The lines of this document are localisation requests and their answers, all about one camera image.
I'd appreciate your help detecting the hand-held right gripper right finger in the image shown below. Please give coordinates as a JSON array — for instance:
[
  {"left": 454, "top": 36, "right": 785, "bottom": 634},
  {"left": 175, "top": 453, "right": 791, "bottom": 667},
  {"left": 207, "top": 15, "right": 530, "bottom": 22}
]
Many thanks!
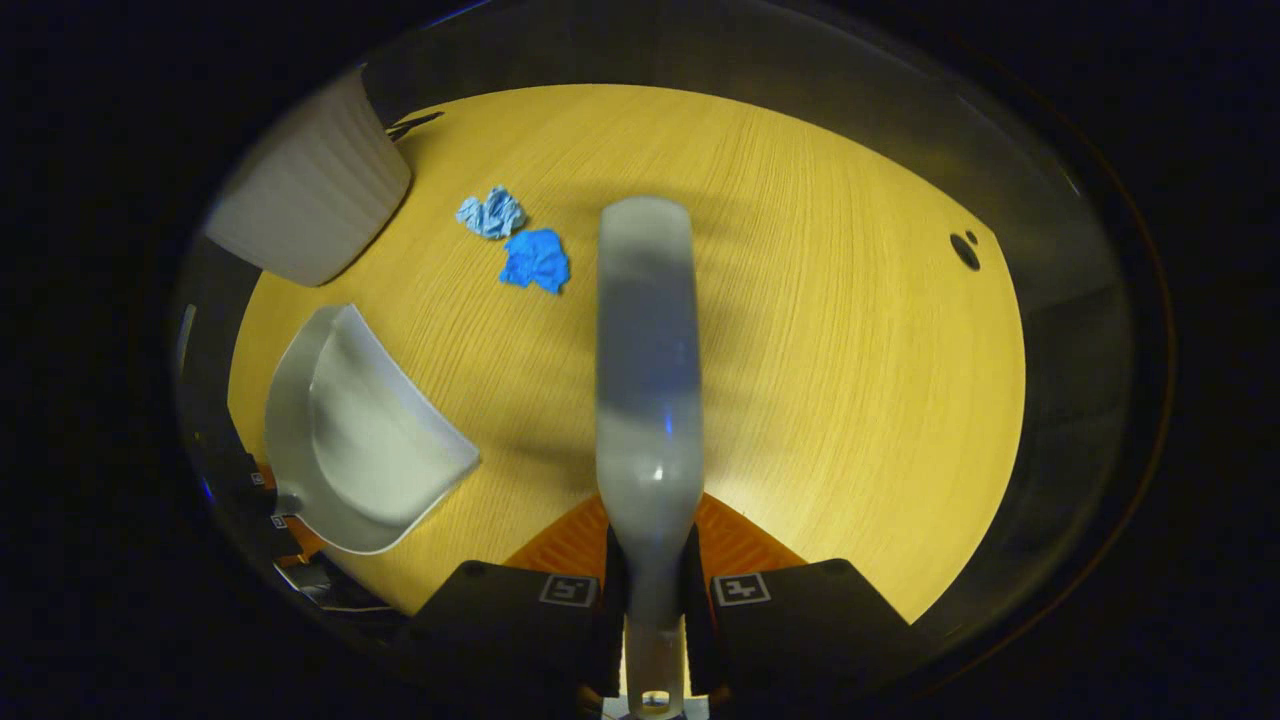
[{"left": 682, "top": 492, "right": 916, "bottom": 701}]

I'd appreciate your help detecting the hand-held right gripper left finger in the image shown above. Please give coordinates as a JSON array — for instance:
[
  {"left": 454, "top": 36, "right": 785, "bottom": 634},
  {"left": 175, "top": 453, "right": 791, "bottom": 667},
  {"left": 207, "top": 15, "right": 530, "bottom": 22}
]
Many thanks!
[{"left": 405, "top": 493, "right": 629, "bottom": 701}]

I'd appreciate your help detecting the white plastic dustpan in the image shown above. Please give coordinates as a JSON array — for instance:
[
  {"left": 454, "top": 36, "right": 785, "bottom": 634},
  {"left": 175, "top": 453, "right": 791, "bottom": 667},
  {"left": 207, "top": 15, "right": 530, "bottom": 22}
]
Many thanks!
[{"left": 264, "top": 303, "right": 482, "bottom": 556}]

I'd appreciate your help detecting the white ribbed garbage bin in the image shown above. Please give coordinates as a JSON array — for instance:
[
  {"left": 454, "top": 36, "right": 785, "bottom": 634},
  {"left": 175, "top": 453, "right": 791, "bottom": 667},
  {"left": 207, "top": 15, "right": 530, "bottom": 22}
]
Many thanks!
[{"left": 204, "top": 68, "right": 414, "bottom": 289}]

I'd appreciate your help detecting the light blue paper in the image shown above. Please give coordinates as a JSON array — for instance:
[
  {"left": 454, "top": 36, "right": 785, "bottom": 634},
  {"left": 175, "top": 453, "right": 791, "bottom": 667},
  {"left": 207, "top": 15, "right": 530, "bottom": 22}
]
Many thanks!
[{"left": 456, "top": 186, "right": 527, "bottom": 241}]

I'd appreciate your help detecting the wooden desktop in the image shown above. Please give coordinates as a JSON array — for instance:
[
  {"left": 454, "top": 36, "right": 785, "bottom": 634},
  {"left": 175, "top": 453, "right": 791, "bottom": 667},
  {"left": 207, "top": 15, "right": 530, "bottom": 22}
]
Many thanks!
[{"left": 227, "top": 84, "right": 1027, "bottom": 626}]

